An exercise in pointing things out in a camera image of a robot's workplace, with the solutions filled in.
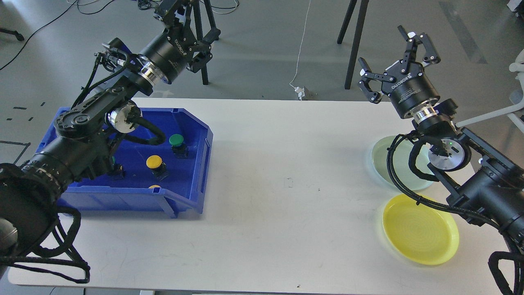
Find yellow push button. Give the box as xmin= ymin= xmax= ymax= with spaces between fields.
xmin=146 ymin=155 xmax=169 ymax=181

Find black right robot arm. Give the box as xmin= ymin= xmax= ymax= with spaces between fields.
xmin=359 ymin=25 xmax=524 ymax=295

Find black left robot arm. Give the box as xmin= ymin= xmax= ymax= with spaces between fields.
xmin=1 ymin=0 xmax=221 ymax=284

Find black tripod leg left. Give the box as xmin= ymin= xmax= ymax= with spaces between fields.
xmin=192 ymin=0 xmax=219 ymax=86

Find black floor cables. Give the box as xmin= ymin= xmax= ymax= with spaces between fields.
xmin=0 ymin=0 xmax=240 ymax=70

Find blue plastic bin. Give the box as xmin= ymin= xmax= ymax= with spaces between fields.
xmin=57 ymin=108 xmax=213 ymax=218

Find pale green plate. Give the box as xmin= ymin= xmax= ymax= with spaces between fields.
xmin=368 ymin=136 xmax=434 ymax=192

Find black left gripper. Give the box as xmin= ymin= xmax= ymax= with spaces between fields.
xmin=139 ymin=0 xmax=221 ymax=84

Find green push button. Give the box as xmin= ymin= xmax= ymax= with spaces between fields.
xmin=107 ymin=156 xmax=125 ymax=181
xmin=169 ymin=133 xmax=189 ymax=159

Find yellow plate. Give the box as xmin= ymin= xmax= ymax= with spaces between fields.
xmin=381 ymin=194 xmax=460 ymax=266

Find white chair base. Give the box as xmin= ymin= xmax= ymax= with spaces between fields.
xmin=456 ymin=49 xmax=524 ymax=134

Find black tripod leg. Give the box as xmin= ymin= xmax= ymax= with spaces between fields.
xmin=337 ymin=0 xmax=369 ymax=90
xmin=192 ymin=0 xmax=219 ymax=86

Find black tripod leg right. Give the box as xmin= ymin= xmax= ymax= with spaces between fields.
xmin=337 ymin=0 xmax=369 ymax=90

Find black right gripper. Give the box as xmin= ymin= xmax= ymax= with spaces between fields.
xmin=358 ymin=25 xmax=442 ymax=119

